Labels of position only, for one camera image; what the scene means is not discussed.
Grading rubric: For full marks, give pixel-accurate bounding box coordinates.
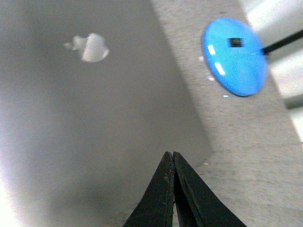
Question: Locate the silver laptop with cracked screen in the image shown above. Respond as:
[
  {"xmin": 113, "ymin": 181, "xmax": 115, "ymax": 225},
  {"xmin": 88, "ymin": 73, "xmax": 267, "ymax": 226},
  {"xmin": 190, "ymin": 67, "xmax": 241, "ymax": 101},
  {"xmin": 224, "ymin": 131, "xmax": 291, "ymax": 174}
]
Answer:
[{"xmin": 0, "ymin": 0, "xmax": 211, "ymax": 227}]

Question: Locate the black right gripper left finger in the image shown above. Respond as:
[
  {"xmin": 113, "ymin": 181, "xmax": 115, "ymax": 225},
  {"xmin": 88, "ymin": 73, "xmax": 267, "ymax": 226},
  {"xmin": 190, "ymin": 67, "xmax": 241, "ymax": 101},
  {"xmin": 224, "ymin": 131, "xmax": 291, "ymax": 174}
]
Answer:
[{"xmin": 124, "ymin": 152, "xmax": 175, "ymax": 227}]

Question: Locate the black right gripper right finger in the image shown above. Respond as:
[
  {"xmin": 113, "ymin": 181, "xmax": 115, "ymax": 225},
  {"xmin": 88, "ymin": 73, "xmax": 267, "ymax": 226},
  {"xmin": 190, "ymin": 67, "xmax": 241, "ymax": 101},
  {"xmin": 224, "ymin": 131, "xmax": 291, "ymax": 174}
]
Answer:
[{"xmin": 173, "ymin": 152, "xmax": 246, "ymax": 227}]

